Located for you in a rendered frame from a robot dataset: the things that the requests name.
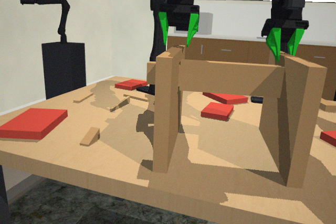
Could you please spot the tan wooden rail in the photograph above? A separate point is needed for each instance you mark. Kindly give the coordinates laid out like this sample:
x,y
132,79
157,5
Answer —
x,y
226,77

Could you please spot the tan wooden board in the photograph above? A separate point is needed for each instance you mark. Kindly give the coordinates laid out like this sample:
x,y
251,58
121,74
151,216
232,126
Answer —
x,y
287,124
167,106

